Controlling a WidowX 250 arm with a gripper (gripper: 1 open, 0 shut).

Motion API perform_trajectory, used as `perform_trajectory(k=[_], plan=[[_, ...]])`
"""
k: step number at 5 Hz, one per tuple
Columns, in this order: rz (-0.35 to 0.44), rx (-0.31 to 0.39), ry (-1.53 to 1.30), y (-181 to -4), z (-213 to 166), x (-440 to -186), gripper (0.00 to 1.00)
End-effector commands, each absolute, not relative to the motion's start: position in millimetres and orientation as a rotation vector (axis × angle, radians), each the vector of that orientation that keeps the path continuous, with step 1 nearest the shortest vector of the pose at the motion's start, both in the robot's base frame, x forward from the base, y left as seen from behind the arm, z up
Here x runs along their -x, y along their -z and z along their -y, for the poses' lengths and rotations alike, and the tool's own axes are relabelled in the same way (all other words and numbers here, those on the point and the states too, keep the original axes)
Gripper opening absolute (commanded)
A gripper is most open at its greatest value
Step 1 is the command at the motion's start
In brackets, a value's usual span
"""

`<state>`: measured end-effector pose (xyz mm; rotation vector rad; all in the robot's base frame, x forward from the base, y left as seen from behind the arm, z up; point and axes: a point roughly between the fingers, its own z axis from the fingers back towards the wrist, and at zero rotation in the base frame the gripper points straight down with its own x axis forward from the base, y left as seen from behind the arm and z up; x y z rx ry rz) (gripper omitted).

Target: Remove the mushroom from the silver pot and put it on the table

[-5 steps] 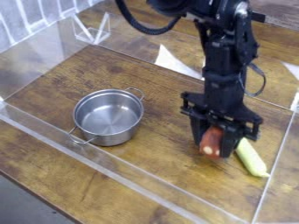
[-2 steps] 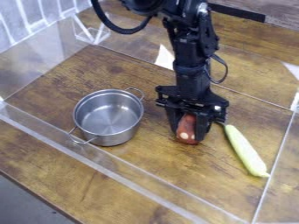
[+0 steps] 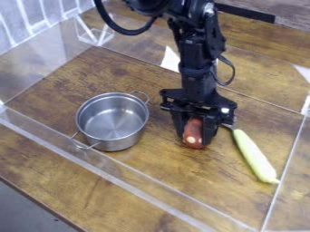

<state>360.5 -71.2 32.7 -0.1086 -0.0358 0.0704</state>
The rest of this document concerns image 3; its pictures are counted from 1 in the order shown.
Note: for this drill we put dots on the red toy mushroom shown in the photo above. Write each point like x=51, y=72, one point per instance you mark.
x=192, y=133

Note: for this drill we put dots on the spoon with yellow handle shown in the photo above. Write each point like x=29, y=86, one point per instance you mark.
x=254, y=156

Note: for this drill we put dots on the small silver pot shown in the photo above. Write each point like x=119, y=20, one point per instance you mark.
x=111, y=121

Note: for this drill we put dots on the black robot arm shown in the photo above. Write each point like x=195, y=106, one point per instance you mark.
x=192, y=20

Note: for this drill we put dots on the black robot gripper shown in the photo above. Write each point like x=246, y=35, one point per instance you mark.
x=198, y=100

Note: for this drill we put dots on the clear acrylic barrier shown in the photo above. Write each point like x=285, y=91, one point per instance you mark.
x=60, y=58

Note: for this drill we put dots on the black bar in background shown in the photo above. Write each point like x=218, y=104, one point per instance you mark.
x=269, y=18

